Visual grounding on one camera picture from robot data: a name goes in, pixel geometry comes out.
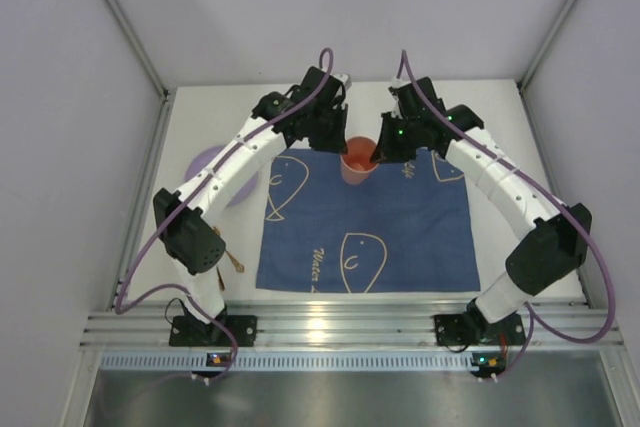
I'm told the aluminium mounting rail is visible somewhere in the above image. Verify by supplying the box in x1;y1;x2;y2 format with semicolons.
79;299;624;348

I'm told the orange plastic cup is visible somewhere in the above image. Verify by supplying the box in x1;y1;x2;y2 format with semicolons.
340;136;378;185

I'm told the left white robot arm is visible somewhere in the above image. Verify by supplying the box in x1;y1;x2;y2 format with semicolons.
153;67;351;335

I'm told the blue embroidered cloth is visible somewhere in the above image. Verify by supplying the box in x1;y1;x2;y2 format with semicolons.
256;149;480;294

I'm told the gold spoon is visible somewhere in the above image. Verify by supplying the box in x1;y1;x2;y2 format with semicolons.
213;226;245;274

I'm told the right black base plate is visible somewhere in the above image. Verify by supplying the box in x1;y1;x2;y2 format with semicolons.
433;313;525;348

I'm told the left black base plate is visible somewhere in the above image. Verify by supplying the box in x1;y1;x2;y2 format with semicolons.
168;315;258;347

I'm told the purple plastic plate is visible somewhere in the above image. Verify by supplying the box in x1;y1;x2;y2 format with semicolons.
183;145;259;207

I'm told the slotted cable duct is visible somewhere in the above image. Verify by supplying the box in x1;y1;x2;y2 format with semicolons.
100;351;504;372

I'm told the left aluminium corner post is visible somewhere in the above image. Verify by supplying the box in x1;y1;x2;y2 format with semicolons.
102;0;169;99

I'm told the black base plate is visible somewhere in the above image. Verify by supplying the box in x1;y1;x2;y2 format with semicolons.
433;313;525;348
168;315;258;347

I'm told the right aluminium corner post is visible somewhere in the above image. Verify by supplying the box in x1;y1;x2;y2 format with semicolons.
516;0;580;93

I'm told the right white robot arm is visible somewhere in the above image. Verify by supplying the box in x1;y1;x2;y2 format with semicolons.
371;77;592;345

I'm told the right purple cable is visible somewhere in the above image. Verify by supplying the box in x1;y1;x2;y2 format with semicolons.
394;49;617;378

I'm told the aluminium corner post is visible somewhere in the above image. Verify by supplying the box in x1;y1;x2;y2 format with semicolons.
102;0;169;99
516;0;580;93

